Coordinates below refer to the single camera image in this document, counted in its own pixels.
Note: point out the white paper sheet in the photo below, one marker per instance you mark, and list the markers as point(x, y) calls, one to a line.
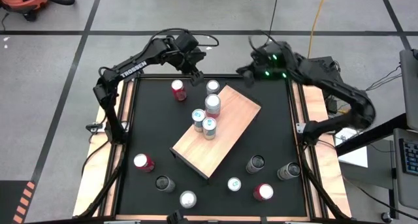
point(356, 158)

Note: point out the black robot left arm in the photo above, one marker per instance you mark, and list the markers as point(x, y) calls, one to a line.
point(134, 70)

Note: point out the black table mat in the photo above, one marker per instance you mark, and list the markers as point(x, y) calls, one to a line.
point(215, 202)

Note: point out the dark computer keyboard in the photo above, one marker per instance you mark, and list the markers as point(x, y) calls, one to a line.
point(411, 157)

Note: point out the small black object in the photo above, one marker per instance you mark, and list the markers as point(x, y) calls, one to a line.
point(178, 218)

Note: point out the black metal beam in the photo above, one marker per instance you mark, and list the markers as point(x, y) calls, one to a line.
point(372, 134)

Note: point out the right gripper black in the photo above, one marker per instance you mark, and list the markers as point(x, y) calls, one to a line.
point(274, 62)

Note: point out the grey desk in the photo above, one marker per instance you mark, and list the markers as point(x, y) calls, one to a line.
point(405, 191)

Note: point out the black orange striped floor mat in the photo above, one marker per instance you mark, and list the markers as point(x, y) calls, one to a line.
point(9, 201)

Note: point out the light grey computer tower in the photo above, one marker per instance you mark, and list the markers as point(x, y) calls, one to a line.
point(409, 87)

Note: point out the white Celsius can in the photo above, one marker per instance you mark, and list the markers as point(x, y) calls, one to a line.
point(292, 169)
point(257, 161)
point(163, 183)

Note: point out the black caster wheel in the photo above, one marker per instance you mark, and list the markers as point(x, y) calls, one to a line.
point(386, 217)

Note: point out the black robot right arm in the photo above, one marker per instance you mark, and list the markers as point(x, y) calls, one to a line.
point(343, 90)

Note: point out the black aluminium table frame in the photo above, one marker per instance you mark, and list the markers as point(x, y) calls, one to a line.
point(115, 201)

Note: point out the orange shop vacuum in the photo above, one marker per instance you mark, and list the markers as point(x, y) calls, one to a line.
point(19, 0)

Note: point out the red soda can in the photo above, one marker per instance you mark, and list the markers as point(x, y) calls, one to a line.
point(142, 160)
point(178, 87)
point(265, 191)

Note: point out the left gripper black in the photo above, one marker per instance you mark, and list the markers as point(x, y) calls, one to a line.
point(187, 52)

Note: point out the wooden shelf with black frame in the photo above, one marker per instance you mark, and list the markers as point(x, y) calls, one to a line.
point(228, 119)

